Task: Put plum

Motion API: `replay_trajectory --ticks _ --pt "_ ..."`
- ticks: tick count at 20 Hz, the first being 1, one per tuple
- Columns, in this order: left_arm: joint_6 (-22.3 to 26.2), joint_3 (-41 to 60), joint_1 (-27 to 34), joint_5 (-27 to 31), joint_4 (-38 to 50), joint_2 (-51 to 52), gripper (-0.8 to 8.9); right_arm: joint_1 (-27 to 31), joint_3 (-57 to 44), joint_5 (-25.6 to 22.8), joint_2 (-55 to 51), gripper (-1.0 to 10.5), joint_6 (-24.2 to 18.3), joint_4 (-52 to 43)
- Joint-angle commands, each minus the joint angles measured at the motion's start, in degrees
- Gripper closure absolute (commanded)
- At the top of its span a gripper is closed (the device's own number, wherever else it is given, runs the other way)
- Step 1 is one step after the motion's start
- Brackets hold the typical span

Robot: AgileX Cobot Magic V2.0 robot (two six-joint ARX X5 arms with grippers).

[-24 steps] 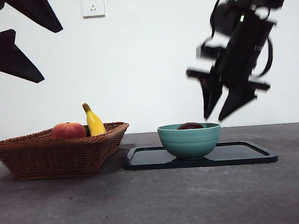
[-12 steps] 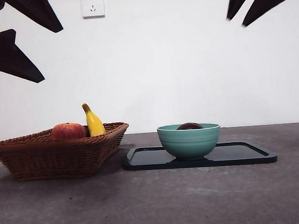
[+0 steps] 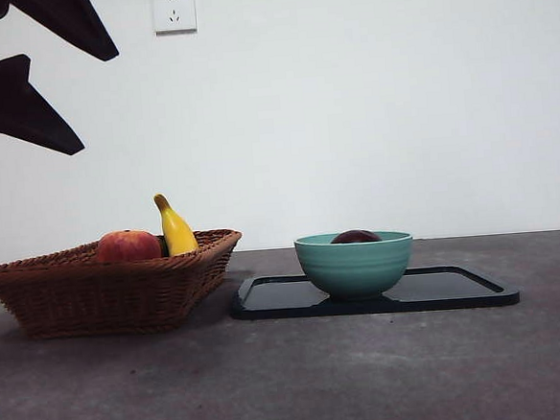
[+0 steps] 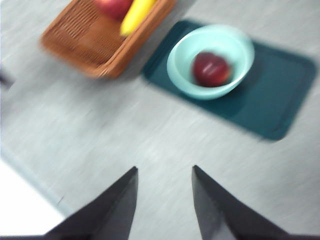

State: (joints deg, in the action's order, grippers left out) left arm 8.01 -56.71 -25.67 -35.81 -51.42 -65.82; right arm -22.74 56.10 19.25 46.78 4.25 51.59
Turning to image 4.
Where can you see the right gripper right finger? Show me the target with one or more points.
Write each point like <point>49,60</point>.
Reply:
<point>220,215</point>

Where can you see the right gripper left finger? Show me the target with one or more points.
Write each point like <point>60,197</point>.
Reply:
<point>110,215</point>

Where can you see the dark purple plum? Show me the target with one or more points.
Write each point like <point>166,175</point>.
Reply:
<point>211,70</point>

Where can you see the teal bowl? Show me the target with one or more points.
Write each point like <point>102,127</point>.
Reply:
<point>182,65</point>

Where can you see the dark rectangular tray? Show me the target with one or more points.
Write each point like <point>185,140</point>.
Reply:
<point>280,100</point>

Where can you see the brown wicker basket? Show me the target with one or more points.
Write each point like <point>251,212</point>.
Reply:
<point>87,45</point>

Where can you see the yellow banana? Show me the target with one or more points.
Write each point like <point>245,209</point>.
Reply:
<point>136,17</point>

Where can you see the red apple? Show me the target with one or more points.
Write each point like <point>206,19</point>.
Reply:
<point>113,7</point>

